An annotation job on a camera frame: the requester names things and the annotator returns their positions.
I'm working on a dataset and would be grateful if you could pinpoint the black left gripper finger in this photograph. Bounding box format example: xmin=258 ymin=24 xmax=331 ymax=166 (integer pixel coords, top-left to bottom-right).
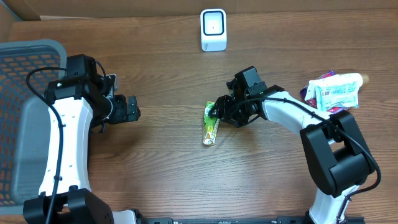
xmin=127 ymin=96 xmax=138 ymax=109
xmin=126 ymin=108 xmax=141 ymax=122

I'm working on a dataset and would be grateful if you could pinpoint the green yellow snack packet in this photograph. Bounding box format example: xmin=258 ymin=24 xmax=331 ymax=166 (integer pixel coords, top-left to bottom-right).
xmin=202 ymin=101 xmax=220 ymax=146

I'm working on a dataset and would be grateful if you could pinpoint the teal wet wipes pack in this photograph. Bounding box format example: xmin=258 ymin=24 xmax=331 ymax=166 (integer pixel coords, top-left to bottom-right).
xmin=315 ymin=82 xmax=361 ymax=111

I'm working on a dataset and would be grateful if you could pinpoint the white tube with gold cap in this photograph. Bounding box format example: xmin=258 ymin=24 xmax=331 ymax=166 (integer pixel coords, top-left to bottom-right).
xmin=305 ymin=73 xmax=370 ymax=100

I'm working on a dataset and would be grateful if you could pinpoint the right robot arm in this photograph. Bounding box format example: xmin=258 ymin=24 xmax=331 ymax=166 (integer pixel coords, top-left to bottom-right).
xmin=206 ymin=66 xmax=381 ymax=223

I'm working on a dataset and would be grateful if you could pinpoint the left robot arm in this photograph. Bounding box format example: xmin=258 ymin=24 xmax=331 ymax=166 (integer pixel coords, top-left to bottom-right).
xmin=23 ymin=54 xmax=141 ymax=223

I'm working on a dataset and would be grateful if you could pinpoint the white barcode scanner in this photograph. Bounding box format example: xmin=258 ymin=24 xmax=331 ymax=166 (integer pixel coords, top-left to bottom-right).
xmin=200 ymin=8 xmax=228 ymax=52

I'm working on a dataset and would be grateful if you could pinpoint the grey plastic mesh basket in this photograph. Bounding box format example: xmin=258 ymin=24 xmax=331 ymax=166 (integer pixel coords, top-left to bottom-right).
xmin=1 ymin=39 xmax=67 ymax=215

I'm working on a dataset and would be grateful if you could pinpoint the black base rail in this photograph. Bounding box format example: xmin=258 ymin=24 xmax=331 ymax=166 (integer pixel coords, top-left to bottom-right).
xmin=133 ymin=210 xmax=366 ymax=224

